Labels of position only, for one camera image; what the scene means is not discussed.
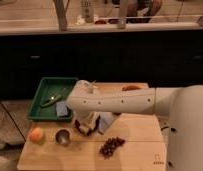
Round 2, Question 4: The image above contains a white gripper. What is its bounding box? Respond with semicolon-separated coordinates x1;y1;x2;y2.
78;112;99;129

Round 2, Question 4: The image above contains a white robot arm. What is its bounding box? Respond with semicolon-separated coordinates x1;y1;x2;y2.
66;80;203;171

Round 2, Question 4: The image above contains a purple bowl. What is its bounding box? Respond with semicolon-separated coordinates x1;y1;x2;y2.
75;115;100;136

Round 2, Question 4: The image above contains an orange bowl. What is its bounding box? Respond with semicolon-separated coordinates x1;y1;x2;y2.
122;85;141;91

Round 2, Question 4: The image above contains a grey blue cloth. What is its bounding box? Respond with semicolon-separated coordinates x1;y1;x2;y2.
98;112;117;134

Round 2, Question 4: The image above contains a blue sponge in tray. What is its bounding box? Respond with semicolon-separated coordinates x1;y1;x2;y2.
56;101;68;117

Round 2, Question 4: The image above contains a small metal cup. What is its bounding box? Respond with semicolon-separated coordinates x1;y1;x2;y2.
55;129;70;146

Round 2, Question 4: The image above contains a green utensil in tray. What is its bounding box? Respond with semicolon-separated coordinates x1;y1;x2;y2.
41;88;66;108

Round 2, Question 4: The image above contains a green plastic tray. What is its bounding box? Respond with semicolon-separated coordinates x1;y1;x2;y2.
27;77;78;122

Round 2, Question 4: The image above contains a wooden board table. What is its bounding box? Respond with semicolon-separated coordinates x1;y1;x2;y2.
17;85;166;171

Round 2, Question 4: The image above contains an orange peach fruit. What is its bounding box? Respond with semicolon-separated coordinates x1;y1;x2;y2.
29;127;45;144

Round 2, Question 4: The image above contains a black cable at left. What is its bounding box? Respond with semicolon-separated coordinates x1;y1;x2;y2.
0;94;27;141

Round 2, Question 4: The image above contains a black cable on floor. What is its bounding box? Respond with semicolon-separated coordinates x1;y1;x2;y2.
160;123;178;133

